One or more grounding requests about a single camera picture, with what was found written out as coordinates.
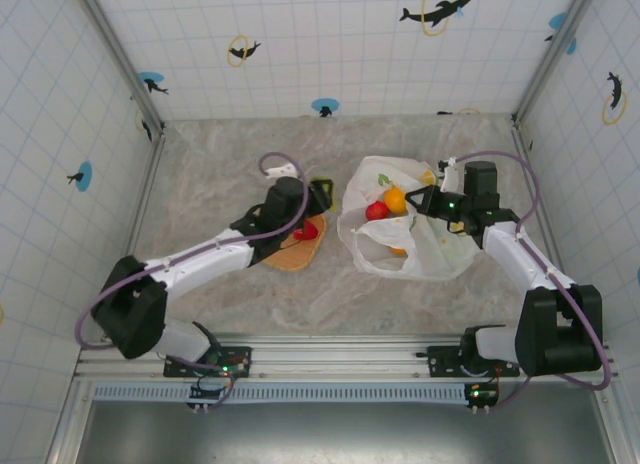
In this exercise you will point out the yellow-orange orange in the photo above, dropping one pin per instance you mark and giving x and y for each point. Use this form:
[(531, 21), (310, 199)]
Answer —
[(395, 200)]

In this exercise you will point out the white printed plastic bag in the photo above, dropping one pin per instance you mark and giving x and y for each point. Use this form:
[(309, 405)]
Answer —
[(435, 254)]

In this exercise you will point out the red apple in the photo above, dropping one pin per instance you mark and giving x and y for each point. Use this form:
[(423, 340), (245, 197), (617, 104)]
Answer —
[(377, 211)]

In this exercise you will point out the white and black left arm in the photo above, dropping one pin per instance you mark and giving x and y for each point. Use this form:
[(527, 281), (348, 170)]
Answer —
[(200, 266)]

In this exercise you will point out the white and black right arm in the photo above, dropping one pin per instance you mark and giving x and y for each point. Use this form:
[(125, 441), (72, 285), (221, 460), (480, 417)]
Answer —
[(515, 264)]

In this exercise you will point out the red strawberry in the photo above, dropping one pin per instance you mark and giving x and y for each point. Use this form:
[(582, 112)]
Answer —
[(308, 231)]

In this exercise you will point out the black dolphin blue circle sticker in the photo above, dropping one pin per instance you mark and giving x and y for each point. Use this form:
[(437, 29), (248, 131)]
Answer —
[(557, 21), (152, 83), (84, 176), (325, 106)]

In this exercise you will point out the small blue circle sticker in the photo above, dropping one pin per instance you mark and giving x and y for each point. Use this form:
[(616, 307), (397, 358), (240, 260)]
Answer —
[(572, 46)]

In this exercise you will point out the circuit board with green light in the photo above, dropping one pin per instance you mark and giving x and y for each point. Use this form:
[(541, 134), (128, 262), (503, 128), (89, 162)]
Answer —
[(481, 394)]

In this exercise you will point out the grey metal front plate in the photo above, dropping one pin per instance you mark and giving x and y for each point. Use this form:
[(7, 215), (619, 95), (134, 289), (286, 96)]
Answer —
[(340, 434)]

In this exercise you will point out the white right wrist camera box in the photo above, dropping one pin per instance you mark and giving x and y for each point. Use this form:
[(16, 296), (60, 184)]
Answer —
[(451, 176)]

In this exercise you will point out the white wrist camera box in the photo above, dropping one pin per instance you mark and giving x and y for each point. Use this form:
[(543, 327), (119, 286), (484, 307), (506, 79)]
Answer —
[(451, 176), (280, 171)]

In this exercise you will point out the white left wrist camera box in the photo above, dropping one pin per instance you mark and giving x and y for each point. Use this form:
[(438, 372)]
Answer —
[(280, 171)]

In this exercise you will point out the aluminium frame side rail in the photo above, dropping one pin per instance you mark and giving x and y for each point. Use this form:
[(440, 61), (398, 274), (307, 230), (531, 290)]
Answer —
[(140, 209), (545, 224)]

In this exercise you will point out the aluminium frame corner post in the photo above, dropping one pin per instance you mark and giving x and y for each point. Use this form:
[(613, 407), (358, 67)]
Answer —
[(120, 59), (555, 54)]

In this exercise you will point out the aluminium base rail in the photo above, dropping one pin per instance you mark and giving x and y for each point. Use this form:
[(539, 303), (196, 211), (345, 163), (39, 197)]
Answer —
[(340, 354)]

